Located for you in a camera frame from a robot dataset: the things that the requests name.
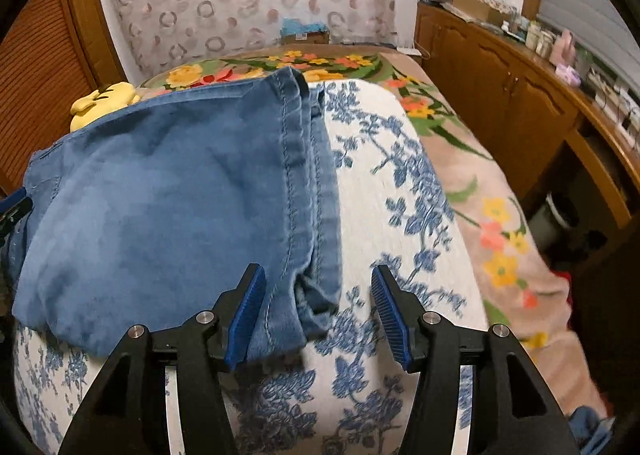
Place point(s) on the grey window shutter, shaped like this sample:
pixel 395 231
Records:
pixel 590 0

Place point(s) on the yellow plush toy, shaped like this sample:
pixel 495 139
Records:
pixel 105 100

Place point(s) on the bed with floral sheet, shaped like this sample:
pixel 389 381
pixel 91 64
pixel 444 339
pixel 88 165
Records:
pixel 480 170

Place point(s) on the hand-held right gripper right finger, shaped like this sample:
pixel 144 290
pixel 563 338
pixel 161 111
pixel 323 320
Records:
pixel 389 315

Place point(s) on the white blue floral bed cover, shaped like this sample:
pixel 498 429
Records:
pixel 400 185

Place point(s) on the glass jar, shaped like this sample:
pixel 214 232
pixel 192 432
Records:
pixel 547 43
pixel 532 36

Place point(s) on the wooden cabinet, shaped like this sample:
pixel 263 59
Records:
pixel 500 75

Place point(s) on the pink bottle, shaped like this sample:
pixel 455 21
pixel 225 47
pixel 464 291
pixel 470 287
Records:
pixel 565 47

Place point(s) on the brown cardboard box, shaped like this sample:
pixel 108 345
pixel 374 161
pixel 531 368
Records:
pixel 310 38

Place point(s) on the wooden louvered door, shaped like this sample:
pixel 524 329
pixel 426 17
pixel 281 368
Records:
pixel 45 60

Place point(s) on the blue denim pants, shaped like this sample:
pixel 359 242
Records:
pixel 150 210

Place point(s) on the white bucket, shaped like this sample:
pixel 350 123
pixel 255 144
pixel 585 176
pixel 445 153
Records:
pixel 545 225

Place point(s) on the open cardboard box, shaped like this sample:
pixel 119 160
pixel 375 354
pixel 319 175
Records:
pixel 472 5

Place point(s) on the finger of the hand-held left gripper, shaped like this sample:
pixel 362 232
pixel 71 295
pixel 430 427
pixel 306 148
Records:
pixel 15 215

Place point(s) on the light blue cloth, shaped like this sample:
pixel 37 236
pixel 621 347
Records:
pixel 300 26

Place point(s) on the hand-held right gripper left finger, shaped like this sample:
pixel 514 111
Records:
pixel 246 315

